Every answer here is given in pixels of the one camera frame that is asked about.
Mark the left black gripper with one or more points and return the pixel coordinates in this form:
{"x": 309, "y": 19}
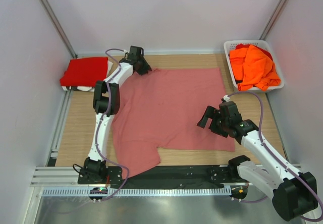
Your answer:
{"x": 142, "y": 66}

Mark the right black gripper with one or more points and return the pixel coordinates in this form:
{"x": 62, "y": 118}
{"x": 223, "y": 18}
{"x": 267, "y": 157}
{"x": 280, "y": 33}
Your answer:
{"x": 215, "y": 122}

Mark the pink t shirt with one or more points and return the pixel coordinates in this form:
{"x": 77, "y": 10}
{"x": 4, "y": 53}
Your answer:
{"x": 161, "y": 110}

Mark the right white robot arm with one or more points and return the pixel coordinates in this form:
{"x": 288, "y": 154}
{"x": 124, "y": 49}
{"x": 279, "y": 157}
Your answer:
{"x": 292, "y": 192}

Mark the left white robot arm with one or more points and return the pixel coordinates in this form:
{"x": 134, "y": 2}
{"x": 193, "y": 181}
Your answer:
{"x": 106, "y": 104}

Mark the folded red t shirt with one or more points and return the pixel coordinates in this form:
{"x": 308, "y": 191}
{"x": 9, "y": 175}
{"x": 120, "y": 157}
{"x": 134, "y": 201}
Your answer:
{"x": 85, "y": 71}

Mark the orange t shirt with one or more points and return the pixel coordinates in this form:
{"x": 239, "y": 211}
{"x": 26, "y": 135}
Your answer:
{"x": 252, "y": 68}

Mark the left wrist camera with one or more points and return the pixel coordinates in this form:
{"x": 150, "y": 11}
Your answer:
{"x": 135, "y": 52}

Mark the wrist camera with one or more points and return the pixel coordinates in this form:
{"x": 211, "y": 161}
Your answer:
{"x": 135, "y": 52}
{"x": 225, "y": 98}

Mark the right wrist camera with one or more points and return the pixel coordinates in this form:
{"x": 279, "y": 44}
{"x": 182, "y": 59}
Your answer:
{"x": 225, "y": 98}

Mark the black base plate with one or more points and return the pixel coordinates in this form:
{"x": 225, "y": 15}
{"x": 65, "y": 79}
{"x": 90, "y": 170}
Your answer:
{"x": 183, "y": 177}

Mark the white slotted cable duct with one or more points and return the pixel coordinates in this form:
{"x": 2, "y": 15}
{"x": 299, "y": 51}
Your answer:
{"x": 101, "y": 192}

